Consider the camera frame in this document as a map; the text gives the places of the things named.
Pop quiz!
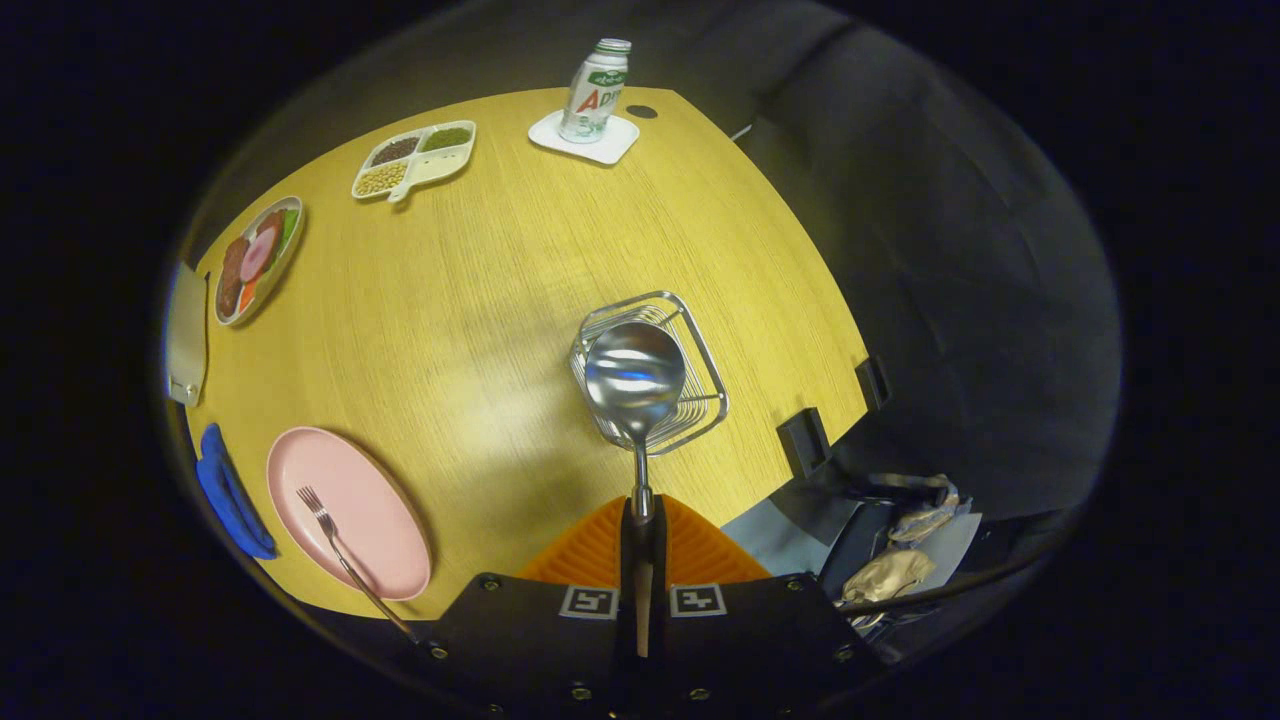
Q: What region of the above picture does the metal wire cutlery basket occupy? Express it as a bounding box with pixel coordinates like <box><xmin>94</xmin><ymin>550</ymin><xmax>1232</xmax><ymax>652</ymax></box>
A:
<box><xmin>569</xmin><ymin>290</ymin><xmax>730</xmax><ymax>457</ymax></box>

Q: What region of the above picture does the pink plate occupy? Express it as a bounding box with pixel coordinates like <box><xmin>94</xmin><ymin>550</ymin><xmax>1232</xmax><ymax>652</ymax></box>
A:
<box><xmin>266</xmin><ymin>427</ymin><xmax>433</xmax><ymax>602</ymax></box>

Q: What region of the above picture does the fork with wooden handle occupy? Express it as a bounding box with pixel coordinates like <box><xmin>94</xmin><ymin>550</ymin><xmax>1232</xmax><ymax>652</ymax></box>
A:
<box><xmin>296</xmin><ymin>486</ymin><xmax>419</xmax><ymax>641</ymax></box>

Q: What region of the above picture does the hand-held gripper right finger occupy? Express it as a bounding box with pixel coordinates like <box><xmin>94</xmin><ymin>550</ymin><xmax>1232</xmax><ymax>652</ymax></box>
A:
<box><xmin>642</xmin><ymin>495</ymin><xmax>886</xmax><ymax>720</ymax></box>

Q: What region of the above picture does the black table clamp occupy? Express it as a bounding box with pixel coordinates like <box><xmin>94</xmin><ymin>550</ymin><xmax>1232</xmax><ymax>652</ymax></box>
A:
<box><xmin>777</xmin><ymin>407</ymin><xmax>832</xmax><ymax>479</ymax></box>
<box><xmin>855</xmin><ymin>355</ymin><xmax>892</xmax><ymax>411</ymax></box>

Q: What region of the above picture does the beige crumpled bag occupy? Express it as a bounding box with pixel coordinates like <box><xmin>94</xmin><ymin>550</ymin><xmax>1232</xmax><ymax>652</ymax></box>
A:
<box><xmin>838</xmin><ymin>475</ymin><xmax>963</xmax><ymax>609</ymax></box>

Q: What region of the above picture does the long brown meat piece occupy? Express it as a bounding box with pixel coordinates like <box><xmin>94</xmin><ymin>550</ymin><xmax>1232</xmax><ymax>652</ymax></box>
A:
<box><xmin>217</xmin><ymin>238</ymin><xmax>251</xmax><ymax>319</ymax></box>

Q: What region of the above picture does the white drink bottle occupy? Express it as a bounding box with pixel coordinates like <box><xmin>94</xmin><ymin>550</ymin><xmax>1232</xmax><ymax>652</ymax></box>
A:
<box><xmin>558</xmin><ymin>38</ymin><xmax>633</xmax><ymax>144</ymax></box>

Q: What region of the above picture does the white divided dish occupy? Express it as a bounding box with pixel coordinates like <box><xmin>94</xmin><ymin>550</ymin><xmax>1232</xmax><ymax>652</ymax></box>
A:
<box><xmin>351</xmin><ymin>120</ymin><xmax>477</xmax><ymax>204</ymax></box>

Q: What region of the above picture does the pink ham slice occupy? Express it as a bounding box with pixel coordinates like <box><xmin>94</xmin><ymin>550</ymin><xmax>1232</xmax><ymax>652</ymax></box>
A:
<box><xmin>240</xmin><ymin>228</ymin><xmax>278</xmax><ymax>284</ymax></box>

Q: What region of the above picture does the spoon with wooden handle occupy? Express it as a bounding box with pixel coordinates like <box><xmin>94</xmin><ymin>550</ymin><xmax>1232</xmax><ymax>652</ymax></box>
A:
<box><xmin>584</xmin><ymin>320</ymin><xmax>687</xmax><ymax>658</ymax></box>

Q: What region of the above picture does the blue towel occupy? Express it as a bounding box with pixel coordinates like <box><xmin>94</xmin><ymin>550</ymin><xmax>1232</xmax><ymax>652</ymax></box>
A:
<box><xmin>195</xmin><ymin>423</ymin><xmax>278</xmax><ymax>561</ymax></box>

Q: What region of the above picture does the white square coaster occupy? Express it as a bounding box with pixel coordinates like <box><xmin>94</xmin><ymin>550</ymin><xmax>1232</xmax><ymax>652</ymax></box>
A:
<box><xmin>528</xmin><ymin>108</ymin><xmax>641</xmax><ymax>166</ymax></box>

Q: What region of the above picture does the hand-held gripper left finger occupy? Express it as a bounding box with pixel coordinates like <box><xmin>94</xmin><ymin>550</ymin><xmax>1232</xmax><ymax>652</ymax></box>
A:
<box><xmin>415</xmin><ymin>495</ymin><xmax>641</xmax><ymax>720</ymax></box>

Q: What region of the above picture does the white round food plate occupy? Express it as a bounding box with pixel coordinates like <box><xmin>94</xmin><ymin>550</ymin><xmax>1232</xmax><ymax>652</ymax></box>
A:
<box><xmin>213</xmin><ymin>196</ymin><xmax>305</xmax><ymax>328</ymax></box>

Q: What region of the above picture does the white toaster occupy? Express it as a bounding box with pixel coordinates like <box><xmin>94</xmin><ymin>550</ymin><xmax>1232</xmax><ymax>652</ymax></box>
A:
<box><xmin>165</xmin><ymin>262</ymin><xmax>210</xmax><ymax>407</ymax></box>

